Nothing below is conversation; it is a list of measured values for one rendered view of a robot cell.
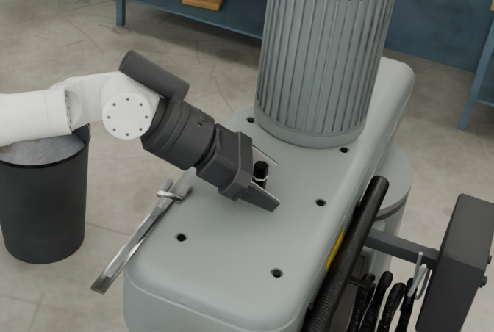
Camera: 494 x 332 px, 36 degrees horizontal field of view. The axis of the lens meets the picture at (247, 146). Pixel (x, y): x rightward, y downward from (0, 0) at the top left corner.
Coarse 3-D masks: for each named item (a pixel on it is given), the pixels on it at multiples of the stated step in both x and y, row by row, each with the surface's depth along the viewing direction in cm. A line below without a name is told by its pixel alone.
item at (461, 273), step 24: (456, 216) 141; (480, 216) 142; (456, 240) 135; (480, 240) 136; (456, 264) 132; (480, 264) 131; (432, 288) 137; (456, 288) 135; (432, 312) 140; (456, 312) 138
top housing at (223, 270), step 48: (288, 144) 126; (192, 192) 113; (288, 192) 116; (336, 192) 117; (192, 240) 105; (240, 240) 106; (288, 240) 107; (336, 240) 117; (144, 288) 102; (192, 288) 99; (240, 288) 99; (288, 288) 100
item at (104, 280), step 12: (168, 180) 114; (168, 192) 112; (180, 192) 112; (156, 204) 109; (168, 204) 110; (156, 216) 107; (144, 228) 105; (132, 240) 103; (144, 240) 104; (120, 252) 101; (132, 252) 101; (108, 264) 99; (120, 264) 99; (108, 276) 97; (96, 288) 96; (108, 288) 96
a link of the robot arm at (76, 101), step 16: (80, 80) 105; (96, 80) 106; (48, 96) 100; (64, 96) 100; (80, 96) 105; (96, 96) 106; (48, 112) 99; (64, 112) 99; (80, 112) 106; (96, 112) 107; (64, 128) 100
